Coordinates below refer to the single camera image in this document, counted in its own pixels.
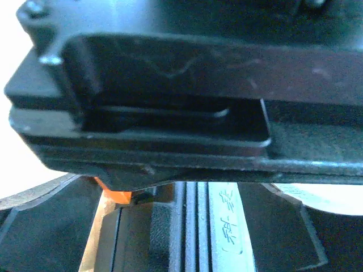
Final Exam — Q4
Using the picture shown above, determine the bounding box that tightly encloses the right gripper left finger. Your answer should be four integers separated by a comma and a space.
1, 175, 102, 271

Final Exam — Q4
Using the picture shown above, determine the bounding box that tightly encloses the black plastic tool case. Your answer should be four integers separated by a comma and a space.
94, 182, 256, 271

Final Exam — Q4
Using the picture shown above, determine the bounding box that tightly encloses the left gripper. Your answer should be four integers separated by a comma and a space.
5, 1, 362, 190

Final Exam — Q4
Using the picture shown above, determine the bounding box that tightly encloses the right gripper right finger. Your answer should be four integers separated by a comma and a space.
238, 183, 362, 271

